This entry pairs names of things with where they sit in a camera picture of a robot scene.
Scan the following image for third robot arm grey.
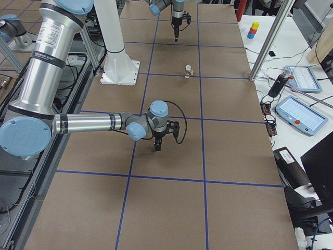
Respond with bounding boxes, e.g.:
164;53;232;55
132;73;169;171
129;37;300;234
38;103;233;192
1;14;37;48

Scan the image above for stacked coloured toy blocks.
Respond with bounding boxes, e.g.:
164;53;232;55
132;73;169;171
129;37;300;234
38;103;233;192
247;21;260;39

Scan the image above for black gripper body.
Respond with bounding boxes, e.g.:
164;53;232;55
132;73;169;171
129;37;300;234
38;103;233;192
152;128;167;143
172;17;181;30

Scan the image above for small black square object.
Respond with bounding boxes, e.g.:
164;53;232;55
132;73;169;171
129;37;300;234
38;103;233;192
268;51;276;57

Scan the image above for PPR valve with white ends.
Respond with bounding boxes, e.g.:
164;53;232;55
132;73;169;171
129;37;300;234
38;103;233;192
185;65;194;79

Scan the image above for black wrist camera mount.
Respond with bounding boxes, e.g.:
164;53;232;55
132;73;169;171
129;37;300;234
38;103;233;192
182;11;191;25
166;120;180;141

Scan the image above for black monitor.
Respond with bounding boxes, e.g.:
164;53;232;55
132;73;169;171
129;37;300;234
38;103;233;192
301;132;332;204

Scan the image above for near teach pendant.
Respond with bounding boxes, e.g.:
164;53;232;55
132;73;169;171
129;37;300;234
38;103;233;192
275;96;329;136

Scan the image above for black monitor stand base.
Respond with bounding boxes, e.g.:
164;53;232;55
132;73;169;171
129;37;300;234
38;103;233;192
284;186;332;236

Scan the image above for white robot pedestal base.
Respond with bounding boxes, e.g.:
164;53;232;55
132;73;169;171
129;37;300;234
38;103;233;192
94;0;140;86

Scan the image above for aluminium frame post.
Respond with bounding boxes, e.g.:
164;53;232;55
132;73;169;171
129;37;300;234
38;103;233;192
249;0;295;82

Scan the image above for far teach pendant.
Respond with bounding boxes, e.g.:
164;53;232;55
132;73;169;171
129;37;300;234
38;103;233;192
284;66;322;93

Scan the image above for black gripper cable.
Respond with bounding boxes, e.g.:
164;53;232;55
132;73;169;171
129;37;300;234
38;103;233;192
170;0;192;32
142;100;188;145

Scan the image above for orange electronics board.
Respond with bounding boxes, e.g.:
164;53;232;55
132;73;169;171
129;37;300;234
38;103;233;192
260;102;277;137

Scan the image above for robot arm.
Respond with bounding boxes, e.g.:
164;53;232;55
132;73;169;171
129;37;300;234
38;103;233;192
1;1;169;158
148;0;185;42

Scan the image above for black cylindrical device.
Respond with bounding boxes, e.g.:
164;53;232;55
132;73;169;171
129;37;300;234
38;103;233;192
268;73;289;98

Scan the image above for black box with label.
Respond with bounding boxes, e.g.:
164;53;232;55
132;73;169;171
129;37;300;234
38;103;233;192
273;147;310;189

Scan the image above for teach pendant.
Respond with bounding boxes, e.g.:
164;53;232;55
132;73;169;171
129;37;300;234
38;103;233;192
275;96;329;136
284;66;322;93

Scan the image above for wooden board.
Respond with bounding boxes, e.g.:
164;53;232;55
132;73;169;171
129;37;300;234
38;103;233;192
306;21;332;64

